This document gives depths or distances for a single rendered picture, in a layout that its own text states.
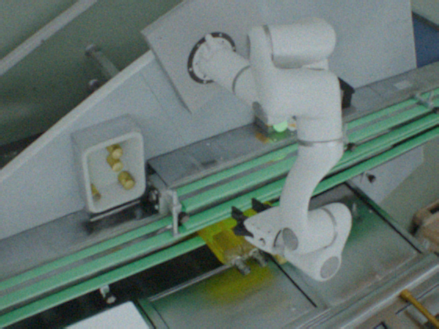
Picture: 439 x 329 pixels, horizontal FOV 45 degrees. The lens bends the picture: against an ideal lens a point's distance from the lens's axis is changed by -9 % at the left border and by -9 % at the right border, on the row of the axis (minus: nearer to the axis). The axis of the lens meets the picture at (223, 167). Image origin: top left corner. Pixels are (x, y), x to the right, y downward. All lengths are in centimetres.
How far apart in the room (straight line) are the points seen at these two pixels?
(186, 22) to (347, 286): 94
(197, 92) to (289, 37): 57
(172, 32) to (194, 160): 41
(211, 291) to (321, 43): 88
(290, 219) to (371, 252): 92
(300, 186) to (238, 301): 72
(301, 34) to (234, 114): 73
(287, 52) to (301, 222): 31
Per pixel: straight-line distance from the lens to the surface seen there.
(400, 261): 191
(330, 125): 100
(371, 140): 199
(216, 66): 144
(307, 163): 101
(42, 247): 157
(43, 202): 158
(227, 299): 166
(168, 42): 143
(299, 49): 105
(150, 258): 163
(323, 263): 108
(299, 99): 97
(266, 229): 118
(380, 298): 174
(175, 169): 161
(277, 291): 169
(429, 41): 266
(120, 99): 149
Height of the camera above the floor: 190
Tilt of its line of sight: 38 degrees down
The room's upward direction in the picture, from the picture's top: 136 degrees clockwise
